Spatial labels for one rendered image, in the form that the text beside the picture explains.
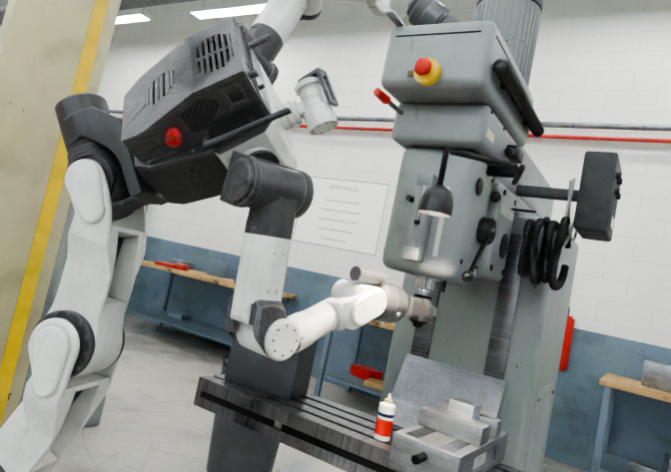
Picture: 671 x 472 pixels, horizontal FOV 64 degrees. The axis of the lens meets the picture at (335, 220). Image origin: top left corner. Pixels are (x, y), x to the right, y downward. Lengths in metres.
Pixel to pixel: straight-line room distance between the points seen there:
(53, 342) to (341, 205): 5.48
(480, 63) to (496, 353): 0.87
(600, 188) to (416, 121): 0.51
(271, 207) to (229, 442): 2.41
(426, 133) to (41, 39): 1.73
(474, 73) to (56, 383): 1.08
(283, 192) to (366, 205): 5.36
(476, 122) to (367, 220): 5.04
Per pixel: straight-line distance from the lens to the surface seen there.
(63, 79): 2.60
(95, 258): 1.24
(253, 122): 1.04
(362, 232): 6.29
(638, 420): 5.53
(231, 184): 1.00
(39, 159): 2.54
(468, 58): 1.26
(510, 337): 1.70
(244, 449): 3.27
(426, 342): 1.78
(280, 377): 1.57
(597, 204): 1.54
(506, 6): 1.75
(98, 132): 1.28
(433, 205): 1.13
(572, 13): 6.39
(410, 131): 1.35
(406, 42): 1.34
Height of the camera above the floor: 1.28
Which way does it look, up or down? 5 degrees up
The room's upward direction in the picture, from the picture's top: 12 degrees clockwise
